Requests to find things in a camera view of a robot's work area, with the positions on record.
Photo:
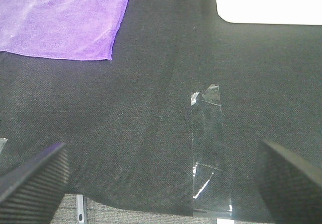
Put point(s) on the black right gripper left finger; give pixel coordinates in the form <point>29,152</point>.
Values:
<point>33,192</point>

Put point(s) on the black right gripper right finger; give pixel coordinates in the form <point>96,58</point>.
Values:
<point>289,185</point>

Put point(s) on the purple microfiber towel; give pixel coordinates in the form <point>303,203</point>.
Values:
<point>61,29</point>

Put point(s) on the metal table leg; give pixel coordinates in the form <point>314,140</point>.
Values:
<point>81,209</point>

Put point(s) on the clear tape strip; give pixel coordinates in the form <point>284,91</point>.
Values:
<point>211,193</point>

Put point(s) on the black fabric table cover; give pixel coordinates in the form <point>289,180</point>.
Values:
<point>127,122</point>

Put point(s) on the white storage box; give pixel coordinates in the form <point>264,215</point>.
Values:
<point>287,12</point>

